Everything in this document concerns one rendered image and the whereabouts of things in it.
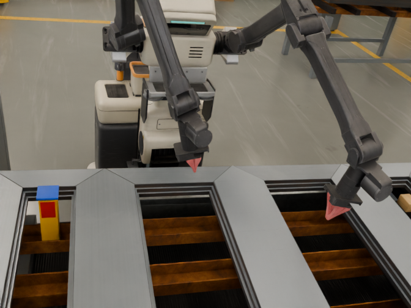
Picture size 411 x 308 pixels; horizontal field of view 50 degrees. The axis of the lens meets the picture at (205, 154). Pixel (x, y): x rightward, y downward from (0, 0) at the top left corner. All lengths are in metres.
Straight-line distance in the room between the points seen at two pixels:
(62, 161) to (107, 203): 1.70
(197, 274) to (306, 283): 0.36
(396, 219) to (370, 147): 0.44
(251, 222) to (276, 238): 0.09
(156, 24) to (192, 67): 0.53
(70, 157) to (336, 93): 2.17
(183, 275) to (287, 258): 0.33
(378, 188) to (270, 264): 0.35
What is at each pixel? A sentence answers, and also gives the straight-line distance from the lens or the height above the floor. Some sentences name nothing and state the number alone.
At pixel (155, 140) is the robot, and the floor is 0.79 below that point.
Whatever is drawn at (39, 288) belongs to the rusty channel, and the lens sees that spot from 1.38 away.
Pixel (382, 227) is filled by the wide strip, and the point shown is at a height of 0.86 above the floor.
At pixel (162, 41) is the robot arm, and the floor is 1.34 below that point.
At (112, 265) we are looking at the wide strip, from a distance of 1.18.
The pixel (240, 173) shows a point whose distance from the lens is 1.54.
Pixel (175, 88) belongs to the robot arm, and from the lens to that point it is 1.20.
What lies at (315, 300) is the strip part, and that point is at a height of 0.86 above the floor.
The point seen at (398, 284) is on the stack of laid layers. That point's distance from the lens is 1.40.
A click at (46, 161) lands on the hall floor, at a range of 3.03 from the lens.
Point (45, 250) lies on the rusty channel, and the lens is 1.46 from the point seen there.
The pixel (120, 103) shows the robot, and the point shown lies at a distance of 2.01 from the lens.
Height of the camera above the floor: 1.74
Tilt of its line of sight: 33 degrees down
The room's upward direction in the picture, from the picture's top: 9 degrees clockwise
